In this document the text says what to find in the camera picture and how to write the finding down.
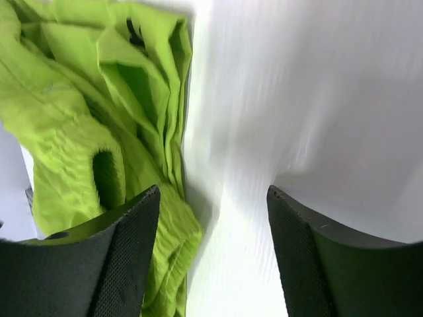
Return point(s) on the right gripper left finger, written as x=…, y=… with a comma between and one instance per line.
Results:
x=98, y=268

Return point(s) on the lime green shorts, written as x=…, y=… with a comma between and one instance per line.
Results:
x=94, y=90

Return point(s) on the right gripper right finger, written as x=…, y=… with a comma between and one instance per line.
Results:
x=329, y=269

